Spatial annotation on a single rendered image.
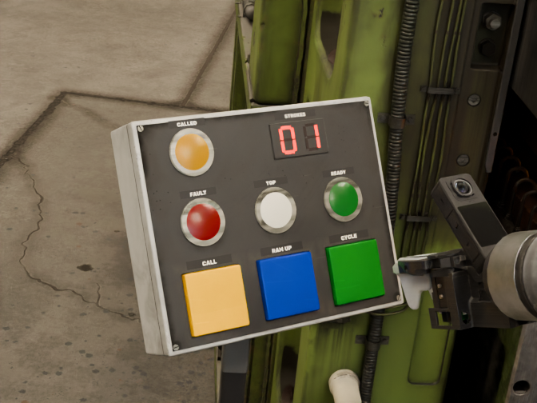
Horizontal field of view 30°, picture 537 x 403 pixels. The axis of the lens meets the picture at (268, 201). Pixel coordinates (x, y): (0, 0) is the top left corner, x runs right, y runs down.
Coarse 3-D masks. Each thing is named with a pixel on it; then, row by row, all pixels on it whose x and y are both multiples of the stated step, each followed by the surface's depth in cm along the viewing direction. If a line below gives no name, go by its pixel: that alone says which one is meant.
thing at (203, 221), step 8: (192, 208) 120; (200, 208) 120; (208, 208) 121; (192, 216) 120; (200, 216) 120; (208, 216) 120; (216, 216) 121; (192, 224) 119; (200, 224) 120; (208, 224) 120; (216, 224) 121; (192, 232) 119; (200, 232) 120; (208, 232) 120; (216, 232) 121
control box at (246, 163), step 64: (128, 128) 118; (192, 128) 121; (256, 128) 125; (320, 128) 129; (128, 192) 121; (192, 192) 120; (256, 192) 124; (320, 192) 128; (384, 192) 133; (192, 256) 119; (256, 256) 123; (320, 256) 127; (384, 256) 132; (256, 320) 123; (320, 320) 127
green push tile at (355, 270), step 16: (368, 240) 130; (336, 256) 128; (352, 256) 129; (368, 256) 130; (336, 272) 128; (352, 272) 129; (368, 272) 130; (336, 288) 127; (352, 288) 128; (368, 288) 129; (336, 304) 127
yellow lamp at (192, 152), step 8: (184, 136) 120; (192, 136) 120; (200, 136) 121; (184, 144) 120; (192, 144) 120; (200, 144) 121; (176, 152) 119; (184, 152) 120; (192, 152) 120; (200, 152) 121; (208, 152) 121; (184, 160) 120; (192, 160) 120; (200, 160) 121; (192, 168) 120; (200, 168) 121
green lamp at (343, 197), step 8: (336, 184) 129; (344, 184) 130; (336, 192) 129; (344, 192) 129; (352, 192) 130; (336, 200) 129; (344, 200) 129; (352, 200) 130; (336, 208) 129; (344, 208) 129; (352, 208) 130
